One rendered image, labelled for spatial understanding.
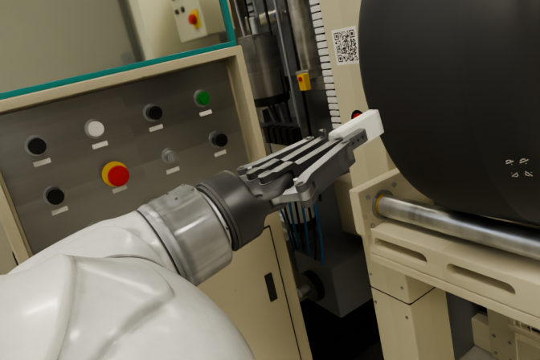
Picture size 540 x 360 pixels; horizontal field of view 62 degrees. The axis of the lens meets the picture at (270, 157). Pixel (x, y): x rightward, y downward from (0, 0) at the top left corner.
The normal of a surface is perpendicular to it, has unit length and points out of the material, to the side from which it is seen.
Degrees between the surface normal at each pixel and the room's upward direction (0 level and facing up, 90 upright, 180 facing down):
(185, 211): 41
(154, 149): 90
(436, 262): 90
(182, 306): 29
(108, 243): 14
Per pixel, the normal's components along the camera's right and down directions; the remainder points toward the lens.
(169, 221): 0.10, -0.61
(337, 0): -0.82, 0.32
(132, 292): 0.25, -0.93
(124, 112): 0.54, 0.11
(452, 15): -0.81, 0.08
